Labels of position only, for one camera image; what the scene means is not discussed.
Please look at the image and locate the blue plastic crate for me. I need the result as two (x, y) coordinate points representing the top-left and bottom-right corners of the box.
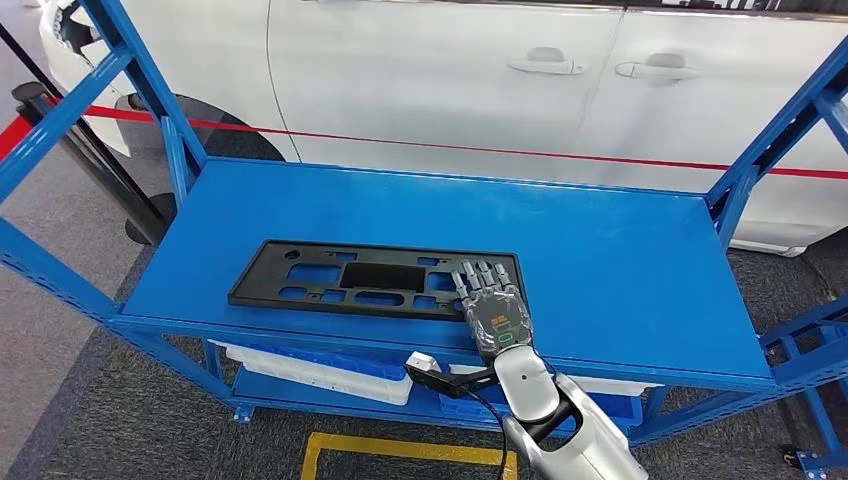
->
(437, 382), (644, 435)
(245, 343), (409, 382)

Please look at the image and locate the black plastic plate frame part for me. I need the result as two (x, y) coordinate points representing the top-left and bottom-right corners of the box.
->
(227, 239), (529, 324)

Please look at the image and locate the black camera bracket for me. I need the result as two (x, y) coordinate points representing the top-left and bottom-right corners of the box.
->
(405, 364), (498, 400)

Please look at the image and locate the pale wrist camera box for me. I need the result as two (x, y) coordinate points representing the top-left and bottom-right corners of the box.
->
(405, 351), (442, 376)

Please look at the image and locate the black camera cable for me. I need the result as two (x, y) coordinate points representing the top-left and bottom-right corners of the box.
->
(463, 389), (510, 480)

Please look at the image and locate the blue metal shelf rack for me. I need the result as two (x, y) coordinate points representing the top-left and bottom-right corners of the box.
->
(0, 0), (848, 465)
(758, 294), (848, 480)

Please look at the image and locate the white car door handle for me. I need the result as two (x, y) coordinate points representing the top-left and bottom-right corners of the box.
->
(614, 52), (700, 82)
(508, 46), (588, 76)

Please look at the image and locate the white car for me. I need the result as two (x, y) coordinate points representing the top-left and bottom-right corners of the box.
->
(39, 0), (848, 258)

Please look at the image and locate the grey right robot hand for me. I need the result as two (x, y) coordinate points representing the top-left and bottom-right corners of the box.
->
(451, 260), (535, 363)

